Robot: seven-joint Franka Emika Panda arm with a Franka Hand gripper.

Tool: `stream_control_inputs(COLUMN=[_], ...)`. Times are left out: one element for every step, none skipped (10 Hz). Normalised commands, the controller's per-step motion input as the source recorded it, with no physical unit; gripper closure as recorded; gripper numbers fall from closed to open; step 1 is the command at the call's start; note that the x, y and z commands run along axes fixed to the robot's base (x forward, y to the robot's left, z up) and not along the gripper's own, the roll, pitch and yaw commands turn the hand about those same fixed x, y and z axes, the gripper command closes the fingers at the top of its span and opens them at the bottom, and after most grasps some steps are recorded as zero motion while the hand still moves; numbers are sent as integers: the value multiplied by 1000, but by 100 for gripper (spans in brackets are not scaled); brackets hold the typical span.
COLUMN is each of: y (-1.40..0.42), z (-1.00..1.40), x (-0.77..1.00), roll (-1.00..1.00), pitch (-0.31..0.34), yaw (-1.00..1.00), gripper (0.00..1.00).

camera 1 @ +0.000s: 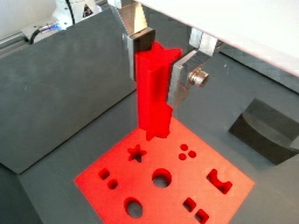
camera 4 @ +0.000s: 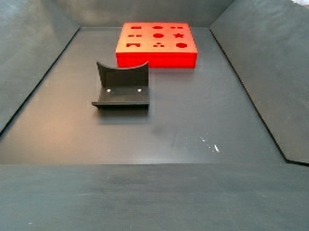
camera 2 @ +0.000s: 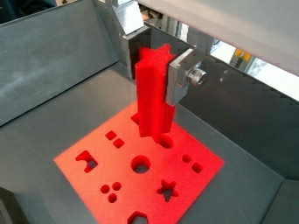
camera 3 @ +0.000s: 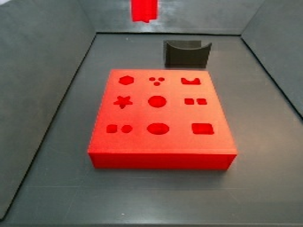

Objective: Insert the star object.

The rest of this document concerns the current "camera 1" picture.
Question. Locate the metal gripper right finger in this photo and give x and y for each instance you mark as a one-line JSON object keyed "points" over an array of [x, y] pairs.
{"points": [[187, 69]]}

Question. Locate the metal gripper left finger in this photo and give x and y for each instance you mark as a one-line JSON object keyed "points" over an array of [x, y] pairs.
{"points": [[138, 34]]}

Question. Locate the red star-shaped peg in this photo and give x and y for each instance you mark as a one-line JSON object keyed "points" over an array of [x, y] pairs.
{"points": [[152, 73]]}

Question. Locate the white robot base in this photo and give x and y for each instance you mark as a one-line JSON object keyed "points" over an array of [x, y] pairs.
{"points": [[72, 11]]}

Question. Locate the black foam block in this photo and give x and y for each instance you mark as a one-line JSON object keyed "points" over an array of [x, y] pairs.
{"points": [[267, 131]]}

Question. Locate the red shape-sorting board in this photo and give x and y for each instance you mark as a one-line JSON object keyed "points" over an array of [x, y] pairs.
{"points": [[164, 181]]}

